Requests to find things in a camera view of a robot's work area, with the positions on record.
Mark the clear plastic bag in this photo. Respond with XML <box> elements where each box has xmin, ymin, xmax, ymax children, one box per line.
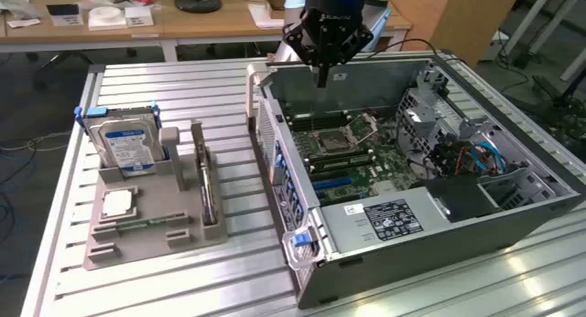
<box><xmin>0</xmin><ymin>0</ymin><xmax>45</xmax><ymax>19</ymax></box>

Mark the blue wire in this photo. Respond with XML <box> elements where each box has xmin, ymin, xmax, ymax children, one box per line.
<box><xmin>474</xmin><ymin>141</ymin><xmax>508</xmax><ymax>176</ymax></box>

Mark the black RAM slot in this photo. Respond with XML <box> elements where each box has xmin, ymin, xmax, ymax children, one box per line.
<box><xmin>289</xmin><ymin>119</ymin><xmax>347</xmax><ymax>132</ymax></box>

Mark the white table frame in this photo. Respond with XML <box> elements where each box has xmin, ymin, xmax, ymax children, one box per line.
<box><xmin>496</xmin><ymin>0</ymin><xmax>586</xmax><ymax>81</ymax></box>

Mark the black plastic shroud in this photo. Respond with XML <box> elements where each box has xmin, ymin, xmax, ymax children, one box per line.
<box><xmin>419</xmin><ymin>175</ymin><xmax>503</xmax><ymax>224</ymax></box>

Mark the white box with black lid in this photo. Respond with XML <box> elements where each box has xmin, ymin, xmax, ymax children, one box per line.
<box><xmin>45</xmin><ymin>3</ymin><xmax>85</xmax><ymax>27</ymax></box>

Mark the white paper tag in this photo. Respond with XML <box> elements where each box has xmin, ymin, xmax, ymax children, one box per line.
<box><xmin>5</xmin><ymin>18</ymin><xmax>41</xmax><ymax>29</ymax></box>

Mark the red wire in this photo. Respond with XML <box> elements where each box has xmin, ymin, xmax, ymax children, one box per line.
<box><xmin>450</xmin><ymin>145</ymin><xmax>464</xmax><ymax>176</ymax></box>

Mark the green RAM stick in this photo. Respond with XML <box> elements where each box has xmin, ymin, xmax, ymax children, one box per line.
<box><xmin>309</xmin><ymin>154</ymin><xmax>372</xmax><ymax>168</ymax></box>
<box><xmin>116</xmin><ymin>216</ymin><xmax>171</xmax><ymax>228</ymax></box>

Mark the wooden desk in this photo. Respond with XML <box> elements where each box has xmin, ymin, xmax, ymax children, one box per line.
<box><xmin>0</xmin><ymin>0</ymin><xmax>412</xmax><ymax>54</ymax></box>

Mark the grey power supply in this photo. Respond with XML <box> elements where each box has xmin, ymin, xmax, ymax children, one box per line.
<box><xmin>319</xmin><ymin>187</ymin><xmax>454</xmax><ymax>255</ymax></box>

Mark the green graphics card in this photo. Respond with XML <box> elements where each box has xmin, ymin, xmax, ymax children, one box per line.
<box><xmin>188</xmin><ymin>119</ymin><xmax>220</xmax><ymax>226</ymax></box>

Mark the white labelled box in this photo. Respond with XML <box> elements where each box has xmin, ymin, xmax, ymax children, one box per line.
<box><xmin>124</xmin><ymin>6</ymin><xmax>153</xmax><ymax>28</ymax></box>

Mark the green motherboard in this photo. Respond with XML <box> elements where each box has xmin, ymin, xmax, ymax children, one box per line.
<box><xmin>281</xmin><ymin>102</ymin><xmax>424</xmax><ymax>208</ymax></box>

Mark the wooden cabinet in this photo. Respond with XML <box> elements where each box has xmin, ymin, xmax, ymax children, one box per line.
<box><xmin>388</xmin><ymin>0</ymin><xmax>526</xmax><ymax>68</ymax></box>

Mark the white booklet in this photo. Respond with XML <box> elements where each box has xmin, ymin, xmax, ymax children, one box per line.
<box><xmin>247</xmin><ymin>3</ymin><xmax>285</xmax><ymax>30</ymax></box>

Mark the grey open PC case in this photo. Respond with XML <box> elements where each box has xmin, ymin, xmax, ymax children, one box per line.
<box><xmin>244</xmin><ymin>49</ymin><xmax>582</xmax><ymax>310</ymax></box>

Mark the white flat box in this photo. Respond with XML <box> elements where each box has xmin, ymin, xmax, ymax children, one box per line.
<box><xmin>86</xmin><ymin>14</ymin><xmax>129</xmax><ymax>32</ymax></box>

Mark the perforated metal drive cage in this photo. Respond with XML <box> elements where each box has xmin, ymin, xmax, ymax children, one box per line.
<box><xmin>394</xmin><ymin>86</ymin><xmax>463</xmax><ymax>160</ymax></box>

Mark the hard disk with blue carrier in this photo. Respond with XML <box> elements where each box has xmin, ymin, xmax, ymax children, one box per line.
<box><xmin>72</xmin><ymin>102</ymin><xmax>169</xmax><ymax>179</ymax></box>

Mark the black chair base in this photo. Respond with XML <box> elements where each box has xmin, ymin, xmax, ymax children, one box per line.
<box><xmin>25</xmin><ymin>44</ymin><xmax>141</xmax><ymax>90</ymax></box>

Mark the blue expansion slot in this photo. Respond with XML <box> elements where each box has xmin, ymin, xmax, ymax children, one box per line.
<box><xmin>313</xmin><ymin>178</ymin><xmax>353</xmax><ymax>191</ymax></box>

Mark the grey parts rack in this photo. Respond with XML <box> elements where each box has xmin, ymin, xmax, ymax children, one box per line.
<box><xmin>80</xmin><ymin>126</ymin><xmax>229</xmax><ymax>272</ymax></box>

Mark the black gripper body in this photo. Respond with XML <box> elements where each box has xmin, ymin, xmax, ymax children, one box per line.
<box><xmin>299</xmin><ymin>0</ymin><xmax>368</xmax><ymax>67</ymax></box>

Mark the metal socket cover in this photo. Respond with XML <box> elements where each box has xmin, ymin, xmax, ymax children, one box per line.
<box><xmin>343</xmin><ymin>111</ymin><xmax>381</xmax><ymax>140</ymax></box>

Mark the CPU socket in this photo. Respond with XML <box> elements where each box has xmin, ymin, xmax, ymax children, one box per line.
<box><xmin>313</xmin><ymin>127</ymin><xmax>349</xmax><ymax>152</ymax></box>

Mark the black floor stand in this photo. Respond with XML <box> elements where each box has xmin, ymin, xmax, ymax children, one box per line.
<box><xmin>531</xmin><ymin>75</ymin><xmax>586</xmax><ymax>108</ymax></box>

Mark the grey metal disk bay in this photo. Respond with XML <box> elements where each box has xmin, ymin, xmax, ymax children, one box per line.
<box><xmin>475</xmin><ymin>158</ymin><xmax>558</xmax><ymax>212</ymax></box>

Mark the silver CPU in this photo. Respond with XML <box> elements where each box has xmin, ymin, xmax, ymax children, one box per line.
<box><xmin>100</xmin><ymin>190</ymin><xmax>137</xmax><ymax>219</ymax></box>

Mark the black lamp base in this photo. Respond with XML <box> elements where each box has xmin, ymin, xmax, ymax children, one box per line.
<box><xmin>173</xmin><ymin>0</ymin><xmax>223</xmax><ymax>14</ymax></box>

